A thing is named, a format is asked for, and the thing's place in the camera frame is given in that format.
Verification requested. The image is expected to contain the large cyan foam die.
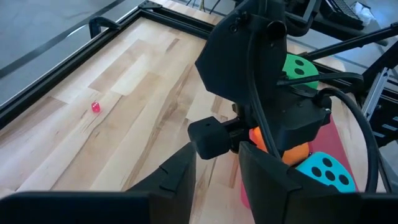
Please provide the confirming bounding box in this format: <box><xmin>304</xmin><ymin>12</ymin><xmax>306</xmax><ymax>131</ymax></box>
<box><xmin>295</xmin><ymin>151</ymin><xmax>357</xmax><ymax>194</ymax></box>

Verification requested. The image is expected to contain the pink translucent plastic bin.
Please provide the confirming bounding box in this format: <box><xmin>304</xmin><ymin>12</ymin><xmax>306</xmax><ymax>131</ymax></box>
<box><xmin>240</xmin><ymin>114</ymin><xmax>359</xmax><ymax>210</ymax></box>

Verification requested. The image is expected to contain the large orange foam die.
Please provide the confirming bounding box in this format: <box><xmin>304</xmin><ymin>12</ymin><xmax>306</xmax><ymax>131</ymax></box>
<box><xmin>250</xmin><ymin>126</ymin><xmax>310</xmax><ymax>167</ymax></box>

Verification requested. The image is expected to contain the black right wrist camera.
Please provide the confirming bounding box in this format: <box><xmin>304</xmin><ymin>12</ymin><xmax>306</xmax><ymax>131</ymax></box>
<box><xmin>271</xmin><ymin>88</ymin><xmax>332</xmax><ymax>152</ymax></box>

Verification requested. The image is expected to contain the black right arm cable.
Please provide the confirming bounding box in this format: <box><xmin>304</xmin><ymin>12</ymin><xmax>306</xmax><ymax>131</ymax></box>
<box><xmin>275</xmin><ymin>72</ymin><xmax>382</xmax><ymax>194</ymax></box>

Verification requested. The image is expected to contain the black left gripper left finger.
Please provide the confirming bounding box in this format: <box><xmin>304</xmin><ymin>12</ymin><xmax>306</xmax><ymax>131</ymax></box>
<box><xmin>0</xmin><ymin>142</ymin><xmax>197</xmax><ymax>224</ymax></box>

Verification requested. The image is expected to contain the black frame clamp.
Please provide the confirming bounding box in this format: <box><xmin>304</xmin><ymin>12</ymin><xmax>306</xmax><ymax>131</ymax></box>
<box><xmin>88</xmin><ymin>16</ymin><xmax>121</xmax><ymax>40</ymax></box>

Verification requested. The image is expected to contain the large green foam die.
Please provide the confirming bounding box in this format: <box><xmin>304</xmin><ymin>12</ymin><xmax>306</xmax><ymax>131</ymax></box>
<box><xmin>281</xmin><ymin>53</ymin><xmax>320</xmax><ymax>91</ymax></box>

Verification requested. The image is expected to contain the black keyboard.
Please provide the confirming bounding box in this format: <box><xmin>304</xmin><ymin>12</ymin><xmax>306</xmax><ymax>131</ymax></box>
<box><xmin>320</xmin><ymin>0</ymin><xmax>365</xmax><ymax>31</ymax></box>

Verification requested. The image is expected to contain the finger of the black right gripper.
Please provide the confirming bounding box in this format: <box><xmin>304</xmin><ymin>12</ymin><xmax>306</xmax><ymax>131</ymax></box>
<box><xmin>187</xmin><ymin>116</ymin><xmax>250</xmax><ymax>161</ymax></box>

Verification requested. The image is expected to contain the white crumpled paper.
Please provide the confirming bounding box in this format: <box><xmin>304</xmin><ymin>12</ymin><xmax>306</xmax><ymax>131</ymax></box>
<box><xmin>354</xmin><ymin>1</ymin><xmax>377</xmax><ymax>26</ymax></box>

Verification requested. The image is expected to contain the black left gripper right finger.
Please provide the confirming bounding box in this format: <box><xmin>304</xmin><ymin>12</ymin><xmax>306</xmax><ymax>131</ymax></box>
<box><xmin>238</xmin><ymin>141</ymin><xmax>398</xmax><ymax>224</ymax></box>

